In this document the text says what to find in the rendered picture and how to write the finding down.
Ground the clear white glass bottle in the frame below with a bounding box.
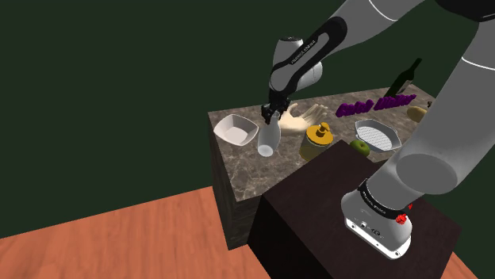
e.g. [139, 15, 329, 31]
[256, 112, 282, 158]

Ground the beige hand figure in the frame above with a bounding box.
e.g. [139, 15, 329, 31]
[277, 102, 329, 137]

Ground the white square bowl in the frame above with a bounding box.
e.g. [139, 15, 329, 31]
[213, 113, 259, 147]

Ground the yellow soap dispenser jar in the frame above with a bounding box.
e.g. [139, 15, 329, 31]
[298, 121, 334, 162]

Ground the marble counter block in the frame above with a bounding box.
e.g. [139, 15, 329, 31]
[207, 84, 437, 251]

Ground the green apple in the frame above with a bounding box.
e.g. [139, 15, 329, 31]
[349, 139, 371, 158]

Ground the purple letter sign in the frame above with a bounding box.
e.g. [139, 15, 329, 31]
[334, 94, 418, 118]

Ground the white octagonal perforated dish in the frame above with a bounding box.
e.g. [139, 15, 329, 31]
[354, 118, 403, 153]

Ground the dark brown robot stand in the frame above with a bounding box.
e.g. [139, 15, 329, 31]
[247, 139, 462, 279]

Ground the dark green wine bottle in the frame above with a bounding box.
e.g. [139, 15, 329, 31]
[383, 57, 424, 99]

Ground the brown potato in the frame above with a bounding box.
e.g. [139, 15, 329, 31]
[406, 105, 428, 124]

